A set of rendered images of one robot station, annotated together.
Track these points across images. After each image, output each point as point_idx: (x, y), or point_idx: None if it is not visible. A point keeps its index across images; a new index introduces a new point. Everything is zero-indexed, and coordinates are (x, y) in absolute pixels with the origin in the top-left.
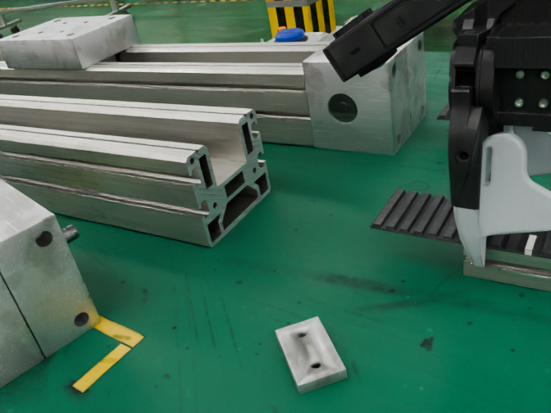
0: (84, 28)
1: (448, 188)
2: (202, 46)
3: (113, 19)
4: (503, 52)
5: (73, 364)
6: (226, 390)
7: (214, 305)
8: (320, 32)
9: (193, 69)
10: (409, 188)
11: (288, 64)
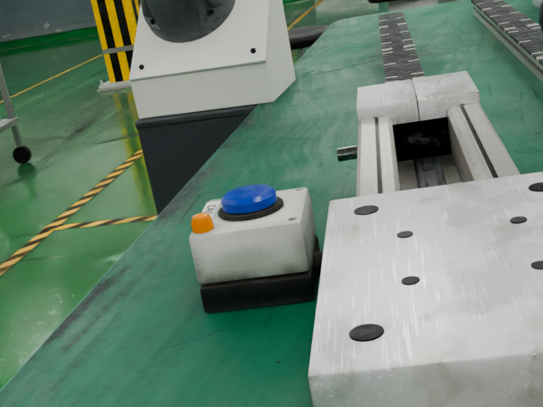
0: (475, 200)
1: (518, 144)
2: (377, 190)
3: (380, 200)
4: None
5: None
6: None
7: None
8: (207, 203)
9: (503, 149)
10: (532, 151)
11: (457, 114)
